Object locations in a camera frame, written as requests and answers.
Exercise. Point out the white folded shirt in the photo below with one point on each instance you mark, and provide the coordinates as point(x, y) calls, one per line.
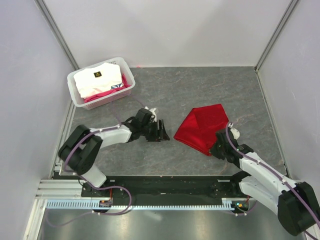
point(99, 79)

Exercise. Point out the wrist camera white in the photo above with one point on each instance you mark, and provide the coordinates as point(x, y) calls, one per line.
point(234, 131)
point(154, 111)

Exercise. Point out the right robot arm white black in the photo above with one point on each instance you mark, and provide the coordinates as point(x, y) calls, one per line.
point(294, 202)

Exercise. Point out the white slotted cable duct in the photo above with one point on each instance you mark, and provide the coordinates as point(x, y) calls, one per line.
point(89, 204)

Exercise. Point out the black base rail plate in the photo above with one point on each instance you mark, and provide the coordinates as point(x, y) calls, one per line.
point(156, 191)

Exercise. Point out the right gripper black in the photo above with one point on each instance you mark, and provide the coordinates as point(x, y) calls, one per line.
point(215, 153)

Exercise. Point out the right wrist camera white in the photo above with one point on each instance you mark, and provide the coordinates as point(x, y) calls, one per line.
point(234, 131)

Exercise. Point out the white plastic basket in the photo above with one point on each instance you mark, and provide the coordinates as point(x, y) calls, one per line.
point(79, 102)

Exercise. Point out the pink folded towel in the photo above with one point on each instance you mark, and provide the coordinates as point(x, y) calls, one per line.
point(113, 89)

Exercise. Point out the aluminium frame rail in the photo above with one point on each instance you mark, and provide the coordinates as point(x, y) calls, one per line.
point(58, 189)

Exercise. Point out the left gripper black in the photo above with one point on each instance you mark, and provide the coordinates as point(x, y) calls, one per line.
point(158, 135)

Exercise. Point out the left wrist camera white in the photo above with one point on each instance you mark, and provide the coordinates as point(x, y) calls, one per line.
point(154, 111)

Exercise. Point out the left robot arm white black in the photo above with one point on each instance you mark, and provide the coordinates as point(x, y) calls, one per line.
point(80, 150)

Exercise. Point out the red cloth napkin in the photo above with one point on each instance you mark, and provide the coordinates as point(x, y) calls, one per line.
point(198, 130)

